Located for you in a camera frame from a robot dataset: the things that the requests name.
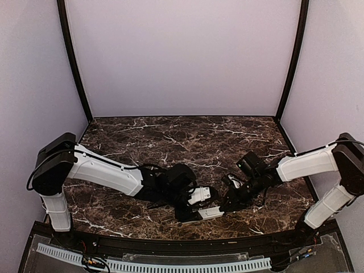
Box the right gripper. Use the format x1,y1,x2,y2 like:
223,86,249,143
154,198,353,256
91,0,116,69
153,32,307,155
220,174,264,212

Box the white remote control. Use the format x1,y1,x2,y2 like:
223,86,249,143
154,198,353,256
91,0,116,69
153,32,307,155
198,206,224,220

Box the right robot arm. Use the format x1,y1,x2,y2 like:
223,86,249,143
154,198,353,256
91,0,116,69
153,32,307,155
220,133,363,247

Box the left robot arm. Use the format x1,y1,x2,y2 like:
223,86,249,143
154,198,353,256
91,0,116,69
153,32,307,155
26,133,202,248

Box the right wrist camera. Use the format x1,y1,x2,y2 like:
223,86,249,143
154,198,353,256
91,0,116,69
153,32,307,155
221,173,244,189

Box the black curved table rail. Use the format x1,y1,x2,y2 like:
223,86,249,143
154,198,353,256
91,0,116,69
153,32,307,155
53,227,322,261

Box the grey slotted cable duct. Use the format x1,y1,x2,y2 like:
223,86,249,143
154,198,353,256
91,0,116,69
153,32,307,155
36,243,271,272

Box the right black frame post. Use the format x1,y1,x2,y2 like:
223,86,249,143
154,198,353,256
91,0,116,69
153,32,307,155
275,0,309,123

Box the black frame post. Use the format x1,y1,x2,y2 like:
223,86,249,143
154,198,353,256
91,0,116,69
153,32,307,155
275,0,309,123
56,0,93,123

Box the left black frame post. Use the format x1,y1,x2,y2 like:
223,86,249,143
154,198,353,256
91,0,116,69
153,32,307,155
56,0,93,123

